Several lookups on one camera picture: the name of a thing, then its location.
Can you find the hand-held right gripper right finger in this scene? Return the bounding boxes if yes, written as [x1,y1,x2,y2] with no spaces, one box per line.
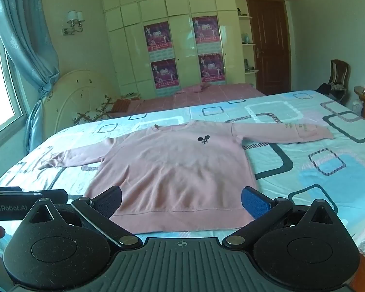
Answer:
[222,185,342,248]

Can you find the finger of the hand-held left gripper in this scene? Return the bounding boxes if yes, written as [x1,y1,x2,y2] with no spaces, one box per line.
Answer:
[33,189,69,204]

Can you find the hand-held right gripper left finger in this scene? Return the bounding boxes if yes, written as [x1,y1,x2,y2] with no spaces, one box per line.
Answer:
[22,185,143,249]

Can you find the pink sweatshirt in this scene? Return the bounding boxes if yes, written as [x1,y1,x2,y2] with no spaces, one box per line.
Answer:
[38,120,335,235]

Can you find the dark clothes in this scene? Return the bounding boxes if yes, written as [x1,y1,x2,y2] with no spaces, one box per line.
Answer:
[315,82,347,101]

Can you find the patterned light blue bed sheet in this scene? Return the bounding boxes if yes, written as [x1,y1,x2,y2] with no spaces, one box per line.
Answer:
[0,90,365,256]

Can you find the patterned white pillow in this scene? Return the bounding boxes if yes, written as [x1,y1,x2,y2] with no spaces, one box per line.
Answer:
[93,96,122,113]
[73,111,111,125]

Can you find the brown pillow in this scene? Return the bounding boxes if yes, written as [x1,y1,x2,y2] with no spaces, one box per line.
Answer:
[112,98,140,113]

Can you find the cream headboard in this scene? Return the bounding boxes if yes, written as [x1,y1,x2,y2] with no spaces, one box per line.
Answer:
[47,69,122,134]

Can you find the pink checked bed sheet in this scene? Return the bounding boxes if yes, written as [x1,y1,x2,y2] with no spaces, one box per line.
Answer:
[109,83,266,119]

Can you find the window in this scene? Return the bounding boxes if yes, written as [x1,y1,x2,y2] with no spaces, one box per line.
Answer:
[0,15,28,146]

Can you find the folded pink cloth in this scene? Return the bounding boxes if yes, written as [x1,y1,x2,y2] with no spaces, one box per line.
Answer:
[175,83,210,95]

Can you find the wooden chair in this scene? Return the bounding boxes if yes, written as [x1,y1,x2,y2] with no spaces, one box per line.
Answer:
[327,59,350,93]

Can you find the brown wooden door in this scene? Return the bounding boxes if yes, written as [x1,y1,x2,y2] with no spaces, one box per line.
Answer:
[246,0,292,96]

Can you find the blue curtain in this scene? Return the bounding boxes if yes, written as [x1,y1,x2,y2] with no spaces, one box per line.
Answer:
[0,0,60,146]

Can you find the cream wardrobe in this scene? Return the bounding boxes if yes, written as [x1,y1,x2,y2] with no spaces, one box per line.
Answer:
[99,0,301,98]

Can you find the pink wall poster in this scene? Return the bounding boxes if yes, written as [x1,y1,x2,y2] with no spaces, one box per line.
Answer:
[150,58,180,89]
[198,52,225,85]
[144,21,174,62]
[192,15,221,55]

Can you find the wall lamp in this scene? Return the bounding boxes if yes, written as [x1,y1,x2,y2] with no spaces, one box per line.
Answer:
[62,10,86,35]

